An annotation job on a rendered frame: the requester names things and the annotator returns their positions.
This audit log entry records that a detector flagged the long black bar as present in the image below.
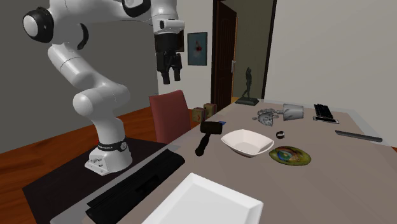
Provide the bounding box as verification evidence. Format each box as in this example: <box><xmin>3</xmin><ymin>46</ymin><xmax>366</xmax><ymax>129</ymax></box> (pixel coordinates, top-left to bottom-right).
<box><xmin>335</xmin><ymin>129</ymin><xmax>384</xmax><ymax>143</ymax></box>

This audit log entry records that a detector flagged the silver ornate strainer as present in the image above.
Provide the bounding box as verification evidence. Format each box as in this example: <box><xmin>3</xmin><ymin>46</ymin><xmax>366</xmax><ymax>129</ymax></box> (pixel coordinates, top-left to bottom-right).
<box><xmin>251</xmin><ymin>107</ymin><xmax>284</xmax><ymax>127</ymax></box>

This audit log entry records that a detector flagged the framed wall picture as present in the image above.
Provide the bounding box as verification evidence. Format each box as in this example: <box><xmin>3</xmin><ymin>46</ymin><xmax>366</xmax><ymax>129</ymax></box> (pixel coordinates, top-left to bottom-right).
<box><xmin>186</xmin><ymin>31</ymin><xmax>209</xmax><ymax>67</ymax></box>

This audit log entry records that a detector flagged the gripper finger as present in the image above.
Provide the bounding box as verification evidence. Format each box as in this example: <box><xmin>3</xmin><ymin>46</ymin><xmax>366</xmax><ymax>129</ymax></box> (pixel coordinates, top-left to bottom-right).
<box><xmin>156</xmin><ymin>52</ymin><xmax>172</xmax><ymax>85</ymax></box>
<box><xmin>171</xmin><ymin>52</ymin><xmax>183</xmax><ymax>82</ymax></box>

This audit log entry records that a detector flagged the wooden cube box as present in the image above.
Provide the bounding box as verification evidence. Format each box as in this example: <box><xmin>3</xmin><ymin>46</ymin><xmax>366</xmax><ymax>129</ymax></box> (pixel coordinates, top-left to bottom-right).
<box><xmin>203</xmin><ymin>102</ymin><xmax>218</xmax><ymax>119</ymax></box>
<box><xmin>192</xmin><ymin>106</ymin><xmax>208</xmax><ymax>123</ymax></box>

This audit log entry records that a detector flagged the black mallet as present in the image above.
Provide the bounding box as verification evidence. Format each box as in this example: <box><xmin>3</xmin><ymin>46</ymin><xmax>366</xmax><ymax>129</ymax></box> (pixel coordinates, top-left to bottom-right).
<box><xmin>194</xmin><ymin>121</ymin><xmax>224</xmax><ymax>157</ymax></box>

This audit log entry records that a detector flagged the dark brown door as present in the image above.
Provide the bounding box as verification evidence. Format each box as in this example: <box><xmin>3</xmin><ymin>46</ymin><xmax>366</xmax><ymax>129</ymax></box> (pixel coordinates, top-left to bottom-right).
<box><xmin>211</xmin><ymin>0</ymin><xmax>239</xmax><ymax>111</ymax></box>

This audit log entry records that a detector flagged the dark standing figure statue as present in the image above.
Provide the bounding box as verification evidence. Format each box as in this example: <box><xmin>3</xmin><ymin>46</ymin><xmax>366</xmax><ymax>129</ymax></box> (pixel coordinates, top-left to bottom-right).
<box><xmin>234</xmin><ymin>66</ymin><xmax>260</xmax><ymax>107</ymax></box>

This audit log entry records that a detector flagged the grey marbled cup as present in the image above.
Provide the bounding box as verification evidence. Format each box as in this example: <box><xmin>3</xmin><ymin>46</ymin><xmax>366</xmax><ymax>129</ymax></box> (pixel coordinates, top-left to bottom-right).
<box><xmin>281</xmin><ymin>103</ymin><xmax>305</xmax><ymax>122</ymax></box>

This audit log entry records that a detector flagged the black remote control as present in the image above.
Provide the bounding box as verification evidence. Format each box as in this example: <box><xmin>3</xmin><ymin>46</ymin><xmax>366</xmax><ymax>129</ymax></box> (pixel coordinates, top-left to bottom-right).
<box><xmin>313</xmin><ymin>103</ymin><xmax>335</xmax><ymax>120</ymax></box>

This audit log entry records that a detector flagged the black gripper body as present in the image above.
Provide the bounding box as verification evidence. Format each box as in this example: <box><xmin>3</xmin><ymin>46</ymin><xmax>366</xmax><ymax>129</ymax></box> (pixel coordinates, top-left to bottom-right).
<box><xmin>154</xmin><ymin>32</ymin><xmax>185</xmax><ymax>57</ymax></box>

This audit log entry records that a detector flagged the red chair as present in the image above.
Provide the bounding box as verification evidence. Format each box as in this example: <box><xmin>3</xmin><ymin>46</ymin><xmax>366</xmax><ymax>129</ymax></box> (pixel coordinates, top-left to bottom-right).
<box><xmin>148</xmin><ymin>89</ymin><xmax>192</xmax><ymax>144</ymax></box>

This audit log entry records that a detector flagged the dark robot stand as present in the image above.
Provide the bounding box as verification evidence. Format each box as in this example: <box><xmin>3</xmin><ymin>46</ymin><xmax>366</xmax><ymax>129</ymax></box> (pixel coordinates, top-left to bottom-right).
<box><xmin>22</xmin><ymin>137</ymin><xmax>181</xmax><ymax>224</ymax></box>

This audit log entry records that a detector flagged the green multicoloured oval plate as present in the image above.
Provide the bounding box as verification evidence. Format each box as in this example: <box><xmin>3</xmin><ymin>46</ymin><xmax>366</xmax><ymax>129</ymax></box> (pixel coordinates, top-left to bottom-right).
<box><xmin>268</xmin><ymin>145</ymin><xmax>312</xmax><ymax>167</ymax></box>

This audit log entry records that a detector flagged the white angular bowl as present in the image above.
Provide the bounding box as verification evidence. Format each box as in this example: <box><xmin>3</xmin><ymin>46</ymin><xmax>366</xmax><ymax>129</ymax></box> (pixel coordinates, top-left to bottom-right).
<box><xmin>220</xmin><ymin>129</ymin><xmax>275</xmax><ymax>158</ymax></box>

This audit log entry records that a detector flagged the white rectangular tray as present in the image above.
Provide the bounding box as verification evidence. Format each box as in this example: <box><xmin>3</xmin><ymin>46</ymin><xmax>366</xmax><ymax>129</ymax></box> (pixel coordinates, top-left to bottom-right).
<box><xmin>141</xmin><ymin>172</ymin><xmax>265</xmax><ymax>224</ymax></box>

